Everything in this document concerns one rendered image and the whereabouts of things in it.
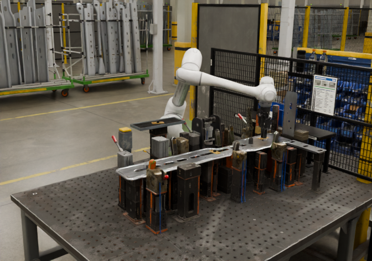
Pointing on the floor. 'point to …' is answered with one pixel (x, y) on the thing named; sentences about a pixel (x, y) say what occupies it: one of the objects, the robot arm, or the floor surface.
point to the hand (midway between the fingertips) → (263, 132)
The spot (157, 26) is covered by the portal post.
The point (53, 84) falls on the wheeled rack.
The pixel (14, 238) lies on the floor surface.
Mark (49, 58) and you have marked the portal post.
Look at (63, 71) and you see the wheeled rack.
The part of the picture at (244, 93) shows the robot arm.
